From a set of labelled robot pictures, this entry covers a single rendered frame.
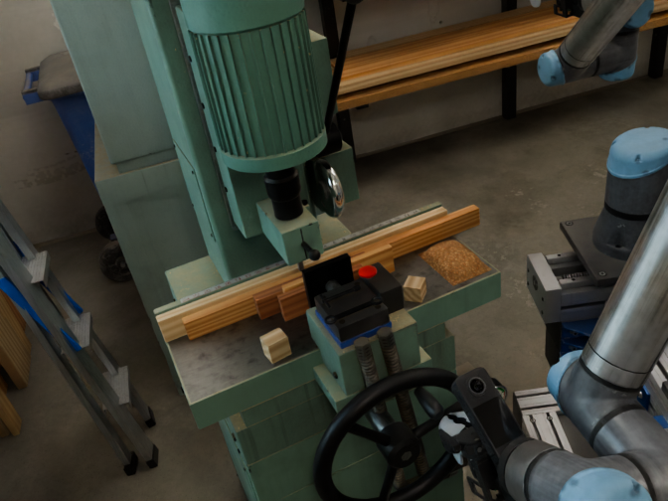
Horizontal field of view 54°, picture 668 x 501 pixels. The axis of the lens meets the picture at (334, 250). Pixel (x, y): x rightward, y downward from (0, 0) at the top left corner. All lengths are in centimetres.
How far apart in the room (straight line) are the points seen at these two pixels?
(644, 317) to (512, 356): 163
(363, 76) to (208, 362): 218
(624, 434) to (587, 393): 6
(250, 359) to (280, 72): 48
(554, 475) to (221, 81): 67
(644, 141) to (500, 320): 128
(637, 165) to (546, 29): 224
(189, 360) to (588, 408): 66
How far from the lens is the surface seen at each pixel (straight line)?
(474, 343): 243
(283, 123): 100
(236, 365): 113
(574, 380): 84
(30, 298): 187
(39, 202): 365
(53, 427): 260
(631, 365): 80
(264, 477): 127
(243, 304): 121
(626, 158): 135
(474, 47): 334
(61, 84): 277
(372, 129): 375
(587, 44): 143
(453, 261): 124
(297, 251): 114
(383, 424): 109
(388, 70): 318
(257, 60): 96
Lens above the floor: 164
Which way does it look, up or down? 33 degrees down
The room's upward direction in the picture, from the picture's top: 10 degrees counter-clockwise
